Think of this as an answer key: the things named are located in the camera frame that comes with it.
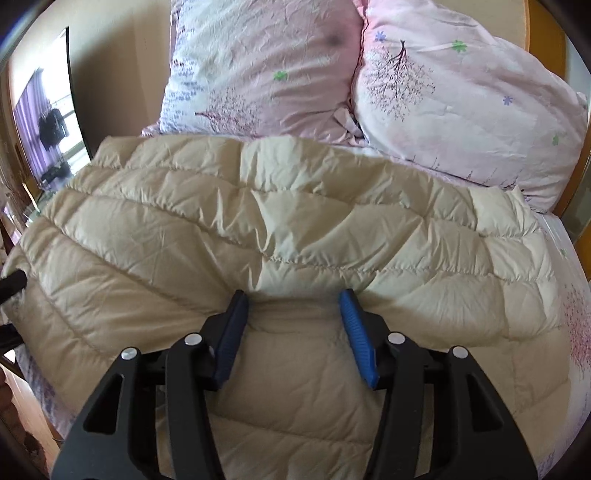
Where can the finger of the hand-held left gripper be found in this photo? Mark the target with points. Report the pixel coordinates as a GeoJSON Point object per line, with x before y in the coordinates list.
{"type": "Point", "coordinates": [11, 284]}
{"type": "Point", "coordinates": [9, 340]}

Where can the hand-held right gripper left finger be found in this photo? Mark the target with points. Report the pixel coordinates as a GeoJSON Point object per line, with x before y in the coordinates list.
{"type": "Point", "coordinates": [231, 341]}

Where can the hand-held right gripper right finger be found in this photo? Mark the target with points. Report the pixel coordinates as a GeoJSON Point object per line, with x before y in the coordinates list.
{"type": "Point", "coordinates": [360, 341]}

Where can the beige quilted down jacket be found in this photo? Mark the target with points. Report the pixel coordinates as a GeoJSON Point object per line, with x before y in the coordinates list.
{"type": "Point", "coordinates": [277, 240]}

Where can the glass window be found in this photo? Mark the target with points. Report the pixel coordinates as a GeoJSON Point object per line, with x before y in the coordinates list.
{"type": "Point", "coordinates": [51, 120]}

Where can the pink floral bed sheet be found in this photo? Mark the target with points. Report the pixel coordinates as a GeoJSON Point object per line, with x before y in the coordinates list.
{"type": "Point", "coordinates": [572, 360]}

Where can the white quilted mattress pad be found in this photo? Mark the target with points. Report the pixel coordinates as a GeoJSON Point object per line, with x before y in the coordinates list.
{"type": "Point", "coordinates": [561, 235]}

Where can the pink floral pillow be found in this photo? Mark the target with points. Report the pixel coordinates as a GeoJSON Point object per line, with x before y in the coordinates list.
{"type": "Point", "coordinates": [258, 64]}
{"type": "Point", "coordinates": [461, 101]}

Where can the wooden headboard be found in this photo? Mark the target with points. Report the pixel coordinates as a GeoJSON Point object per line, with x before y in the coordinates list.
{"type": "Point", "coordinates": [563, 27]}

